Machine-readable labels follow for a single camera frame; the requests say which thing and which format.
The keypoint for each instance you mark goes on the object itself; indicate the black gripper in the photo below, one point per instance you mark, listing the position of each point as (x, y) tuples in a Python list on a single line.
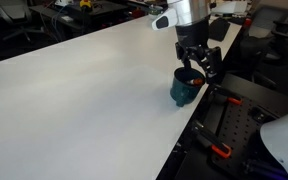
[(192, 35)]

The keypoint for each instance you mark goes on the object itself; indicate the red marker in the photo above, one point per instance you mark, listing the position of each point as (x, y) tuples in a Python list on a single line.
[(194, 81)]

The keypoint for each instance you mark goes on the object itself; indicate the dark teal mug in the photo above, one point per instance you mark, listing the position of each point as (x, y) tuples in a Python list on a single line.
[(184, 93)]

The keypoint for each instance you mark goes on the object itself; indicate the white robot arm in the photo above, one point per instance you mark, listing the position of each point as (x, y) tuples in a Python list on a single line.
[(192, 10)]

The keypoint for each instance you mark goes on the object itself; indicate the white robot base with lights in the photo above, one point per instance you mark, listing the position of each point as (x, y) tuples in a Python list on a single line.
[(284, 140)]

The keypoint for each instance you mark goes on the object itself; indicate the black pad on table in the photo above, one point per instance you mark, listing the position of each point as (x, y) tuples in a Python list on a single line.
[(219, 29)]

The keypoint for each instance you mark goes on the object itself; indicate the black clamp with orange grip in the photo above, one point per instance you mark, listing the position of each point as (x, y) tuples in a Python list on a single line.
[(214, 141), (229, 97)]

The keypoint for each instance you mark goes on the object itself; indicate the grey office chair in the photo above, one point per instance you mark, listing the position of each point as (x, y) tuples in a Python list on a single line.
[(277, 43)]

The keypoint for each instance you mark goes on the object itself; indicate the black perforated mounting board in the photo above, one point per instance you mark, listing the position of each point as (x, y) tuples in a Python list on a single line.
[(240, 130)]

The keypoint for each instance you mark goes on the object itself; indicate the cluttered dark background desk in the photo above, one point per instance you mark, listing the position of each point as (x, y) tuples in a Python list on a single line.
[(94, 13)]

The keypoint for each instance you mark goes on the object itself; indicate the black office chair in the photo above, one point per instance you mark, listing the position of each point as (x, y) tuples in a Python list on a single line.
[(7, 16)]

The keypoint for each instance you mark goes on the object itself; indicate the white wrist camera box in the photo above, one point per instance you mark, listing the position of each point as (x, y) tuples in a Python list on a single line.
[(164, 20)]

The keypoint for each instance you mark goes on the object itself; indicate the small black bracket on board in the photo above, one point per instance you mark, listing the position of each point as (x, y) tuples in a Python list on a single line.
[(262, 115)]

